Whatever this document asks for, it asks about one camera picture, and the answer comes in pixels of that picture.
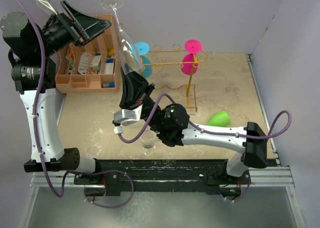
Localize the peach plastic desk organizer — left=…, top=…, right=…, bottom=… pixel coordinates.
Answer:
left=55, top=15, right=120, bottom=94

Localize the white oval label card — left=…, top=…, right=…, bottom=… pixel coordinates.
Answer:
left=77, top=51, right=89, bottom=75

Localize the pink plastic wine glass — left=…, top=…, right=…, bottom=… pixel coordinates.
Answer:
left=181, top=39, right=202, bottom=75

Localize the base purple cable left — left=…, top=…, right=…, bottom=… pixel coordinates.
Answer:
left=83, top=170, right=135, bottom=209

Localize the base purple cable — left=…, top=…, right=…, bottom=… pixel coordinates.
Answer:
left=223, top=179, right=253, bottom=204
left=83, top=170, right=135, bottom=209

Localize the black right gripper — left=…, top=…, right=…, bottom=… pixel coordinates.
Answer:
left=119, top=64, right=165, bottom=133

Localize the green plastic wine glass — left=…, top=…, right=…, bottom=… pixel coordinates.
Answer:
left=206, top=110, right=231, bottom=127

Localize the blue plastic wine glass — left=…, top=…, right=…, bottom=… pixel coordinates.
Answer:
left=135, top=41, right=153, bottom=78

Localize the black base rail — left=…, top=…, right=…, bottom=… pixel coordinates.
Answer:
left=74, top=159, right=251, bottom=197

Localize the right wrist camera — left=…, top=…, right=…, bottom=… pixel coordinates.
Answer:
left=113, top=105, right=143, bottom=135

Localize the blue grey glue stick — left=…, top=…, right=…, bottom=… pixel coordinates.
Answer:
left=102, top=82, right=115, bottom=88

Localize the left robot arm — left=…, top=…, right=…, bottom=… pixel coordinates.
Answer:
left=0, top=1, right=112, bottom=184

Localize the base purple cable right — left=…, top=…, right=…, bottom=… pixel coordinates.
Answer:
left=223, top=179, right=253, bottom=204

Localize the clear wine glass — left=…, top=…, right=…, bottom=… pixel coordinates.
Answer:
left=140, top=130, right=156, bottom=157
left=101, top=0, right=144, bottom=75

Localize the green white small box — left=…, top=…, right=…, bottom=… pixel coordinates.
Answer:
left=88, top=53, right=102, bottom=72

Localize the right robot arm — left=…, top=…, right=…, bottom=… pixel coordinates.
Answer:
left=113, top=65, right=268, bottom=184

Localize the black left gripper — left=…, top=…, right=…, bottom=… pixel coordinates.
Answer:
left=35, top=0, right=110, bottom=57

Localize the white box blue cap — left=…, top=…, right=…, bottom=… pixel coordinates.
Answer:
left=103, top=58, right=116, bottom=75

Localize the yellow sponge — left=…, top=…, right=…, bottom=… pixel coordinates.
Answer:
left=107, top=48, right=115, bottom=57

